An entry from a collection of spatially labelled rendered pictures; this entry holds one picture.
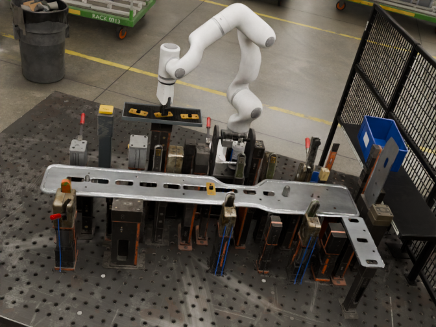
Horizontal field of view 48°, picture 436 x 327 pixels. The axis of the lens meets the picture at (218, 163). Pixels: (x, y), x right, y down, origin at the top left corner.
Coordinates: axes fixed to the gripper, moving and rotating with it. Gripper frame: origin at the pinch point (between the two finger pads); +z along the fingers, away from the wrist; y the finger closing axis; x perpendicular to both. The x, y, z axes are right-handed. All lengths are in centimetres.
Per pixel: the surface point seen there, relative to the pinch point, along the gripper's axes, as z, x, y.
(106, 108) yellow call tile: 2.4, -24.4, -9.3
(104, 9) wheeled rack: 89, 62, -370
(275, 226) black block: 19, 28, 66
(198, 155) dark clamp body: 11.9, 10.2, 21.7
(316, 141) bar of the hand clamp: -3, 58, 42
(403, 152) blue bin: 4, 105, 50
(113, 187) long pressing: 18.3, -30.1, 28.2
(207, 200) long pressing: 18.4, 5.9, 45.0
